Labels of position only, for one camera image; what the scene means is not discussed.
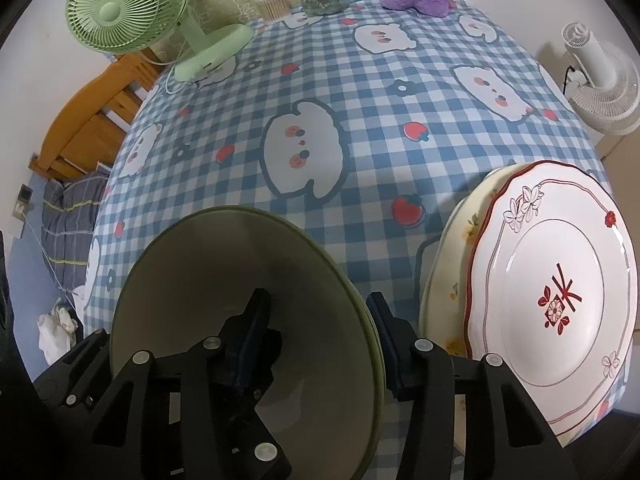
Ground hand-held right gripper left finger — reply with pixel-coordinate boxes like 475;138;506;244
90;287;282;480

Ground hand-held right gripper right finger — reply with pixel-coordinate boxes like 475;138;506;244
365;291;578;480

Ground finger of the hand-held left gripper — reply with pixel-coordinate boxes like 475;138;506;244
222;389;293;480

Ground blue patterned ceramic bowl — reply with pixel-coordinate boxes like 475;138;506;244
114;210;381;480

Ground yellow floral plate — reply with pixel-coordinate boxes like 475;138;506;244
417;164;581;450

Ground green-rimmed ceramic bowl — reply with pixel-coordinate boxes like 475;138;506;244
110;205;387;480

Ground white plate with red pattern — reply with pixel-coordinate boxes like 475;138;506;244
464;160;640;436

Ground crumpled white cloth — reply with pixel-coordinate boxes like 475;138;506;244
37;302;81;363

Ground grey plaid pillow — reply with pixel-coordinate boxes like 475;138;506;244
41;170;112;266

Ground blue checked tablecloth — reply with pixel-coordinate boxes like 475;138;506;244
80;0;628;461

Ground clear toothpick container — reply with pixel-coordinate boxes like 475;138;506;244
251;0;292;22

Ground green desk fan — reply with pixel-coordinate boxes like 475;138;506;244
66;0;256;83

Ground white floor fan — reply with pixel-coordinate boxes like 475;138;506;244
560;21;640;136

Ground wall socket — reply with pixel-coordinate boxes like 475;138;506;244
11;185;35;221

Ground white fan cable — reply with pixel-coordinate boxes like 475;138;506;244
161;57;201;97

